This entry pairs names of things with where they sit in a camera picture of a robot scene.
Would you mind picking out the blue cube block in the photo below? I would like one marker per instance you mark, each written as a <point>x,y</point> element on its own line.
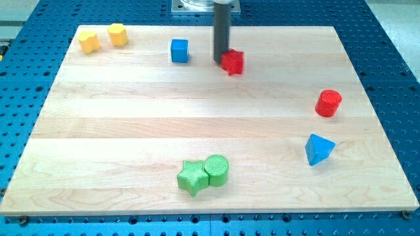
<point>179,51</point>

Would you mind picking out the green star block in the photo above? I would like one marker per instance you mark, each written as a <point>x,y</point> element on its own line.
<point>193,177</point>

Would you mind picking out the green cylinder block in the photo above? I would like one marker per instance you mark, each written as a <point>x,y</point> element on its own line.
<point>217,167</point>

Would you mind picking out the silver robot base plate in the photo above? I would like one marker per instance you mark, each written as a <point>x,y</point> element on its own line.
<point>200,7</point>

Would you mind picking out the blue perforated table plate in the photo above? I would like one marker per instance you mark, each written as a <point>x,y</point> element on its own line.
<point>33,59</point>

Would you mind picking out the blue triangle block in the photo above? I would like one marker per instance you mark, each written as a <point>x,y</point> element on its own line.
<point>318,149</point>

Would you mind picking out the red cylinder block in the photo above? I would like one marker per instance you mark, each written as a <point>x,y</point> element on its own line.
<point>328,103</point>

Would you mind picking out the light wooden board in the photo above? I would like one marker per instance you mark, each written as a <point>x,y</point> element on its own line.
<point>118,123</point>

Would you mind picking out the red star block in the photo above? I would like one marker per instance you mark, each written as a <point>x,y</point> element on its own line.
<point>232,62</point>

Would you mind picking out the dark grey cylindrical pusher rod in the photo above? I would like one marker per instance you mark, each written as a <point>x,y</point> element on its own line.
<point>221,29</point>

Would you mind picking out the yellow hexagon block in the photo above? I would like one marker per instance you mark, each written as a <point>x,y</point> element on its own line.
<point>118,34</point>

